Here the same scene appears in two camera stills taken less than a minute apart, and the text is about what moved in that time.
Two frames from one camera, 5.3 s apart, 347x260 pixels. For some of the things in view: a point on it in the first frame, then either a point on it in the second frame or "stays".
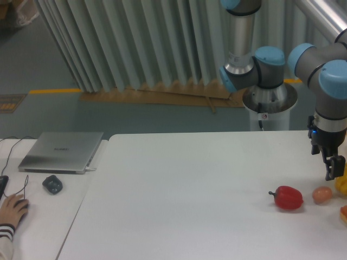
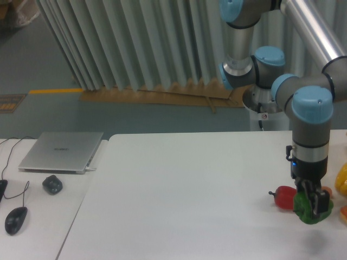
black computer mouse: x=24 y=215 -> x=14 y=219
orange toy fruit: x=343 y=211 stays
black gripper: x=329 y=142 -> x=309 y=171
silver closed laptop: x=69 y=153 stays
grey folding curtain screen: x=121 y=43 stays
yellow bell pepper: x=341 y=182 stays
